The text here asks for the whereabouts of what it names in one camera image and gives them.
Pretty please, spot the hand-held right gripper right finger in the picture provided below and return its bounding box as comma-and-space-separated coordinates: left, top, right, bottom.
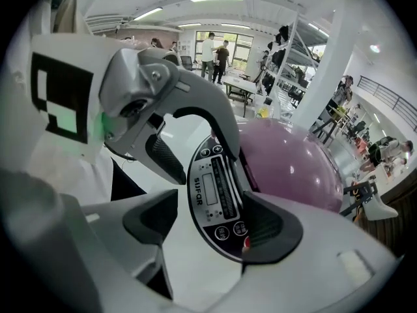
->
227, 190, 407, 313

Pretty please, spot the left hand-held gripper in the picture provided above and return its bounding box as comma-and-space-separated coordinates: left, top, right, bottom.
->
29, 34, 241, 186

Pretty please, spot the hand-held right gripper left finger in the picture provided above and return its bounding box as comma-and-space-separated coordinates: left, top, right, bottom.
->
79, 189, 183, 313

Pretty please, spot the purple rice cooker lid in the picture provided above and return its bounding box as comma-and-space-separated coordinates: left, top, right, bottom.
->
187, 119, 345, 263

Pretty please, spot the white work table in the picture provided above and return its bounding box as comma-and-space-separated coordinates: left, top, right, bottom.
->
223, 76, 259, 106

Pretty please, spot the clear bottle yellow liquid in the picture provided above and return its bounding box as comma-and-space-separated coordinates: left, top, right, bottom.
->
257, 97, 275, 121

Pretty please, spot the black and orange stand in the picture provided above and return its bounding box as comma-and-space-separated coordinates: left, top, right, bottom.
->
339, 179, 381, 222

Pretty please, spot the large window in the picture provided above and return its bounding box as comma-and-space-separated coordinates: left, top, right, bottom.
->
195, 30, 254, 75

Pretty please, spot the white boot-shaped object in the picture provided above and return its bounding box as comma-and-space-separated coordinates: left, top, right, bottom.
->
362, 195, 399, 222

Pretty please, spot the wooden counter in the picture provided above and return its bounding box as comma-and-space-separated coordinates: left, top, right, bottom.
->
367, 173, 417, 258

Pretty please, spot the white metal shelf rack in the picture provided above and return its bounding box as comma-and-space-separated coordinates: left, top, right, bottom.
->
257, 11, 330, 108

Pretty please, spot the white pillar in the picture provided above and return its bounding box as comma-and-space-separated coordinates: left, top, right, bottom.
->
292, 0, 359, 134

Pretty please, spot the beige hanging garment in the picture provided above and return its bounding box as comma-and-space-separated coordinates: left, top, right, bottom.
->
53, 0, 89, 36

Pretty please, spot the dark metal railing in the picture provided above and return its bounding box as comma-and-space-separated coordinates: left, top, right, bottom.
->
357, 75, 417, 120

